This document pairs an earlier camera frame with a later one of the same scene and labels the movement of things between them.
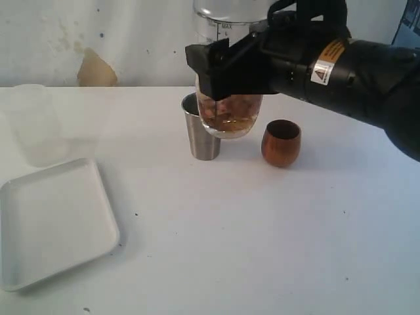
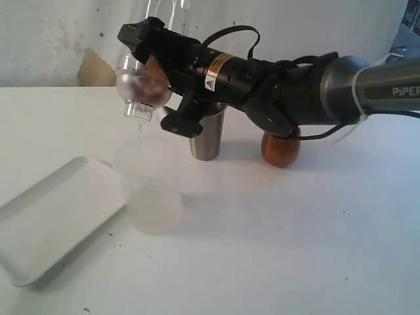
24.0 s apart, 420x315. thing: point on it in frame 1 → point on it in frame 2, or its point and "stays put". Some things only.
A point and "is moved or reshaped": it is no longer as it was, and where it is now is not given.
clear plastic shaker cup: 216,20 → 174,14
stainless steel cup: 205,144 stays put
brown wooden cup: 281,141 stays put
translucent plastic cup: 37,126 → 152,171
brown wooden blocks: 234,111 → 153,81
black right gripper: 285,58 → 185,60
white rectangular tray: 54,220 is moved or reshaped
